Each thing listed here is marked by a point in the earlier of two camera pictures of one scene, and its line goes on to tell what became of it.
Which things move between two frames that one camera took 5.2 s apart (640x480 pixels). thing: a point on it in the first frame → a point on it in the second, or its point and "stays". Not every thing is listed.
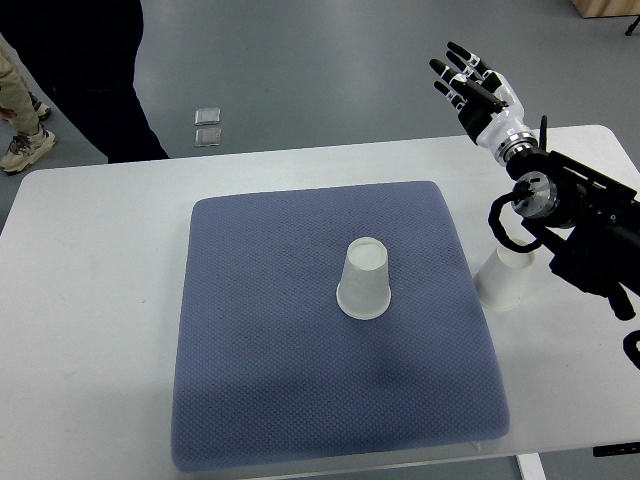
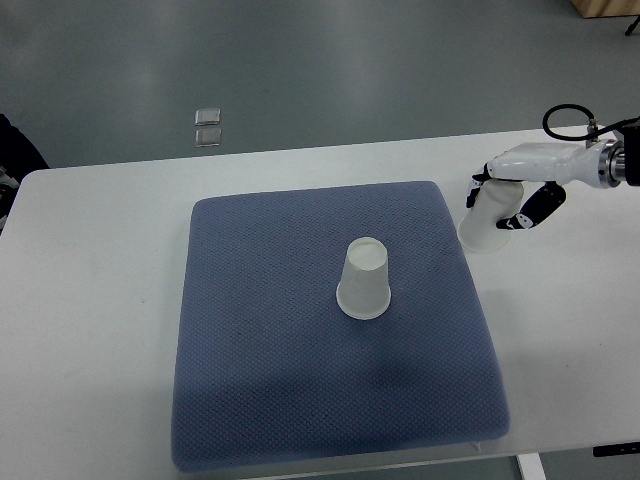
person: [84, 55] → [18, 156]
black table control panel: [616, 449] stays
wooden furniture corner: [606, 8] stays
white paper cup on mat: [364, 288] stays
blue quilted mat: [267, 369] stays
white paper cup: [499, 282] → [495, 200]
